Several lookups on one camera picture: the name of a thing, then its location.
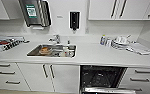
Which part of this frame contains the stainless steel dishwasher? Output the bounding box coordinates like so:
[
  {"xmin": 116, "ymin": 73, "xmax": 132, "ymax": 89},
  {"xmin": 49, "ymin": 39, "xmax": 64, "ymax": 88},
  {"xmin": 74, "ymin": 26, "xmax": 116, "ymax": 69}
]
[{"xmin": 79, "ymin": 64, "xmax": 138, "ymax": 94}]

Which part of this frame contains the small chrome sink knob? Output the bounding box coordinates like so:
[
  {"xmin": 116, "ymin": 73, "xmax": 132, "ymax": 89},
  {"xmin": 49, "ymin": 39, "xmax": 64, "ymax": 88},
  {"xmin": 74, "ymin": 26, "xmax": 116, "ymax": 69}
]
[{"xmin": 66, "ymin": 39, "xmax": 71, "ymax": 46}]

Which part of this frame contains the white mug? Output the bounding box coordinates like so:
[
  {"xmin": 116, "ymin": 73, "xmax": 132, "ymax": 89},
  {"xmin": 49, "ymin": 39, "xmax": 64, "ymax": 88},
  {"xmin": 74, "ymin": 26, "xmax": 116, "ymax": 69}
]
[{"xmin": 62, "ymin": 46, "xmax": 74, "ymax": 57}]

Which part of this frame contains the steel sink basin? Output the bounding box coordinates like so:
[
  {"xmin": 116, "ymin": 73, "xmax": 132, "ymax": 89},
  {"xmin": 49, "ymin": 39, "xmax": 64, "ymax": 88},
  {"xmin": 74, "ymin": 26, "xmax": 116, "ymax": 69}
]
[{"xmin": 26, "ymin": 43, "xmax": 78, "ymax": 60}]

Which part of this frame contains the chrome sink faucet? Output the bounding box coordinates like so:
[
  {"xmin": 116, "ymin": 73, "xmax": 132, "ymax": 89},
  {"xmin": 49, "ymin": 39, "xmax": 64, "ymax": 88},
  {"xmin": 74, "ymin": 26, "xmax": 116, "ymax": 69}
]
[{"xmin": 48, "ymin": 34, "xmax": 62, "ymax": 45}]

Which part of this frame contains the blue-label dish soap bottle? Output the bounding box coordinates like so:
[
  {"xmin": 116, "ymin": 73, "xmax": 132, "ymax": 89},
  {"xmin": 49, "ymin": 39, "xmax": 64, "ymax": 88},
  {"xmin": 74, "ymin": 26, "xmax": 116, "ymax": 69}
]
[{"xmin": 99, "ymin": 34, "xmax": 107, "ymax": 47}]

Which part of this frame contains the orange bowl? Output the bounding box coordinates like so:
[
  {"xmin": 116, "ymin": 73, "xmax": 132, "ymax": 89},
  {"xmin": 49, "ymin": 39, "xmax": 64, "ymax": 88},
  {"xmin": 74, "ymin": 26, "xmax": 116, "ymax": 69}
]
[{"xmin": 39, "ymin": 47, "xmax": 52, "ymax": 56}]

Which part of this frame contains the white two-door base cabinet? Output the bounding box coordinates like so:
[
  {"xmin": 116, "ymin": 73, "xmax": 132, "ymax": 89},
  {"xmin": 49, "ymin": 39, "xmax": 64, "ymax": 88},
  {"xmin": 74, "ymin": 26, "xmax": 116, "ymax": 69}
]
[{"xmin": 16, "ymin": 63, "xmax": 81, "ymax": 94}]

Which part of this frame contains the stack of white plates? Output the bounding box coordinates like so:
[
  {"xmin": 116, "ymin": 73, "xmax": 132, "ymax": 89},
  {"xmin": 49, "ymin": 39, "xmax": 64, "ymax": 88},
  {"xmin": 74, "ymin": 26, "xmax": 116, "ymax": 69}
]
[{"xmin": 110, "ymin": 35, "xmax": 132, "ymax": 51}]

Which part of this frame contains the steel paper towel dispenser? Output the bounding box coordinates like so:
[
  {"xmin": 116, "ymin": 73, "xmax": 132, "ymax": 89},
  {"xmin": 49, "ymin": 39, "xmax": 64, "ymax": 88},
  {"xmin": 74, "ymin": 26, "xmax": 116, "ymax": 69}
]
[{"xmin": 18, "ymin": 0, "xmax": 53, "ymax": 30}]

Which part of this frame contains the dish drying rack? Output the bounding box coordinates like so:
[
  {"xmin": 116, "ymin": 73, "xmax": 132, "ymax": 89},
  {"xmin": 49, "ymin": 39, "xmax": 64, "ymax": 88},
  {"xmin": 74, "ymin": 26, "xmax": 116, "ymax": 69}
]
[{"xmin": 0, "ymin": 34, "xmax": 31, "ymax": 53}]

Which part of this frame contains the black wall soap dispenser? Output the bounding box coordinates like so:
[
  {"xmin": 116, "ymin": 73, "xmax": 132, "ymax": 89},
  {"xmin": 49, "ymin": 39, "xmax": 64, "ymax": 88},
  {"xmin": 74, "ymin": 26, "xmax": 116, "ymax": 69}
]
[{"xmin": 68, "ymin": 10, "xmax": 82, "ymax": 32}]

